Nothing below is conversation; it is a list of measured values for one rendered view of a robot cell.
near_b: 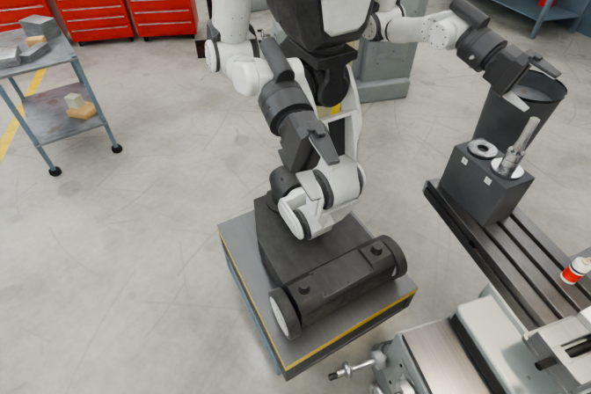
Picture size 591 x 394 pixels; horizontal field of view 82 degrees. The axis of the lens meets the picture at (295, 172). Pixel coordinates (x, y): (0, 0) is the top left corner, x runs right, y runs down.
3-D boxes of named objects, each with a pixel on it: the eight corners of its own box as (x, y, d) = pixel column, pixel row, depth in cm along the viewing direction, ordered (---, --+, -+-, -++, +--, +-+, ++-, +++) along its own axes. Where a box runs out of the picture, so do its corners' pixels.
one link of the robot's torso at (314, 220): (283, 219, 153) (302, 168, 112) (321, 203, 160) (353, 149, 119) (299, 251, 147) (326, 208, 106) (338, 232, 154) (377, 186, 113)
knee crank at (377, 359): (331, 388, 119) (332, 383, 115) (325, 369, 123) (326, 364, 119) (388, 368, 123) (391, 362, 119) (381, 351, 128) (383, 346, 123)
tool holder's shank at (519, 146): (508, 148, 101) (526, 117, 94) (516, 146, 102) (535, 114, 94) (516, 155, 99) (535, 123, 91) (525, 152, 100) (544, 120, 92)
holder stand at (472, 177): (482, 228, 113) (507, 186, 99) (438, 184, 128) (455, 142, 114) (509, 216, 116) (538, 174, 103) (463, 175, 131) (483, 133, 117)
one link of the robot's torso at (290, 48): (272, 75, 117) (269, 21, 105) (304, 66, 121) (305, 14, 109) (314, 115, 99) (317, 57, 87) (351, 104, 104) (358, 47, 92)
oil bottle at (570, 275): (567, 286, 98) (590, 266, 91) (556, 273, 101) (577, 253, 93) (579, 282, 99) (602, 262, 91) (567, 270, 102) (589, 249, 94)
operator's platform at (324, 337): (227, 265, 208) (216, 224, 180) (322, 222, 232) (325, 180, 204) (287, 396, 159) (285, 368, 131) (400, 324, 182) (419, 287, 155)
